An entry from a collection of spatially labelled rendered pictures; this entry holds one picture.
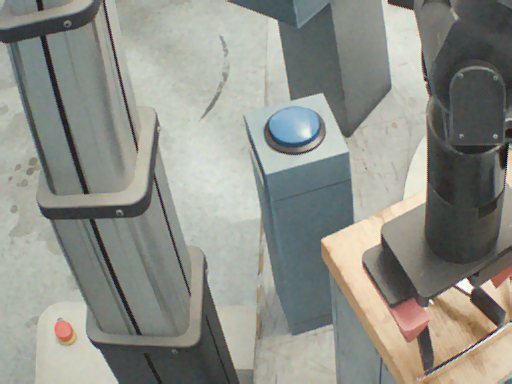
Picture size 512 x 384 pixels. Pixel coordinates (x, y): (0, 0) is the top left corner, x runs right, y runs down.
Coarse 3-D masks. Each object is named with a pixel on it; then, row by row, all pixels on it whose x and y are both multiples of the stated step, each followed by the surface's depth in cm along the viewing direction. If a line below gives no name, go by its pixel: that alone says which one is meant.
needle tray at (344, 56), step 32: (224, 0) 104; (256, 0) 101; (288, 0) 98; (320, 0) 101; (352, 0) 109; (288, 32) 115; (320, 32) 111; (352, 32) 113; (384, 32) 119; (288, 64) 120; (320, 64) 116; (352, 64) 116; (384, 64) 123; (352, 96) 119; (352, 128) 123
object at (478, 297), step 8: (472, 288) 71; (480, 288) 71; (472, 296) 71; (480, 296) 71; (488, 296) 71; (480, 304) 71; (488, 304) 70; (496, 304) 70; (488, 312) 70; (496, 312) 69; (504, 312) 69; (496, 320) 70
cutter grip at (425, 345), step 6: (426, 330) 70; (420, 336) 70; (426, 336) 69; (420, 342) 69; (426, 342) 69; (420, 348) 70; (426, 348) 69; (432, 348) 69; (420, 354) 70; (426, 354) 68; (432, 354) 68; (426, 360) 68; (432, 360) 68; (426, 366) 69; (432, 366) 69
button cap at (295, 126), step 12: (288, 108) 91; (300, 108) 91; (276, 120) 90; (288, 120) 90; (300, 120) 90; (312, 120) 90; (276, 132) 89; (288, 132) 89; (300, 132) 89; (312, 132) 89; (288, 144) 89; (300, 144) 89
